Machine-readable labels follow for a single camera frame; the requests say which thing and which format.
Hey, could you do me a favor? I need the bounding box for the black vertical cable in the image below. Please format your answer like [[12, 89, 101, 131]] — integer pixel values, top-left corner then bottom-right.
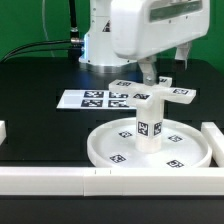
[[67, 0, 81, 42]]

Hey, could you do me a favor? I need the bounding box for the white left fence bar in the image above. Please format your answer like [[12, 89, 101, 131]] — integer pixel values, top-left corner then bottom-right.
[[0, 121, 6, 145]]

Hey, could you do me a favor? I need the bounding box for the white cross-shaped table base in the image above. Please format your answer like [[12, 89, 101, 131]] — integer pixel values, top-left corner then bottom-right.
[[109, 76, 196, 109]]

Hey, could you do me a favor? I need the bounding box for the white right fence bar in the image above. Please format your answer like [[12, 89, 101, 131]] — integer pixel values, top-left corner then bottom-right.
[[201, 122, 224, 168]]

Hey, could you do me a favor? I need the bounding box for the black cable pair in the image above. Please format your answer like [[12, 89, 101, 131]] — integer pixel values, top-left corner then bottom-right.
[[0, 37, 84, 64]]

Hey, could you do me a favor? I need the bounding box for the white marker sheet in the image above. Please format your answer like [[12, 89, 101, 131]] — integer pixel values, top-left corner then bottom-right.
[[57, 90, 131, 110]]

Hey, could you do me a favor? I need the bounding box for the white round table top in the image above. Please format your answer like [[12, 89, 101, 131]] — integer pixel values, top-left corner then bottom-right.
[[87, 117, 212, 168]]

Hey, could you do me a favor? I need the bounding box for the white thin cable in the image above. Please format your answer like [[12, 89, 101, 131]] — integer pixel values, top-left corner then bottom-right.
[[41, 0, 55, 58]]

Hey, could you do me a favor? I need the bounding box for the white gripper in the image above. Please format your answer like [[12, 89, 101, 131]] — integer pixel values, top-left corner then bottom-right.
[[110, 0, 210, 85]]

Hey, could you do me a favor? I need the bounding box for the white front fence bar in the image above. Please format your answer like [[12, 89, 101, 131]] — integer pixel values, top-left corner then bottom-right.
[[0, 167, 224, 196]]

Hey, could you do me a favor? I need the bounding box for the white fence bar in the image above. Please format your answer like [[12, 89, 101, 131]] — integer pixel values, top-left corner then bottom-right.
[[0, 121, 6, 145], [0, 167, 224, 196], [201, 122, 224, 168]]

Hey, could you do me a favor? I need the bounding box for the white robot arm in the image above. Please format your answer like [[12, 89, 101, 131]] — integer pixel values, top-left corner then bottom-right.
[[79, 0, 210, 85]]

